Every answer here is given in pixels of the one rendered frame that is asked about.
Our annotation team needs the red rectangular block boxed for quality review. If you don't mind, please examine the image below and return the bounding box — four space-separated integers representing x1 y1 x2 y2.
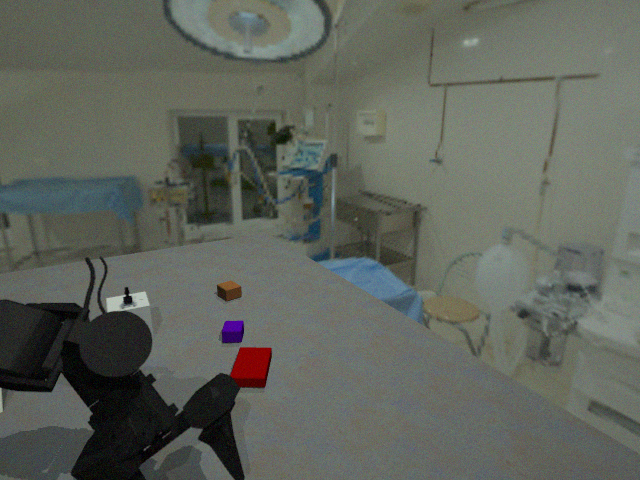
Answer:
230 347 272 387

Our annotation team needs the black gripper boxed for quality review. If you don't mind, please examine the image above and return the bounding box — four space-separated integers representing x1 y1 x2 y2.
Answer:
89 370 244 480

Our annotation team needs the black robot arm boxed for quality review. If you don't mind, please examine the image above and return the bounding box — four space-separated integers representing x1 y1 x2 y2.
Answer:
0 300 164 480

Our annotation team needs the purple cube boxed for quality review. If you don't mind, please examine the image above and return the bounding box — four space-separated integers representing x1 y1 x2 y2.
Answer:
222 321 244 343

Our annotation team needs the small brown cube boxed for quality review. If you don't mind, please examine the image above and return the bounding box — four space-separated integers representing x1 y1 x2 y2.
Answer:
217 280 242 301

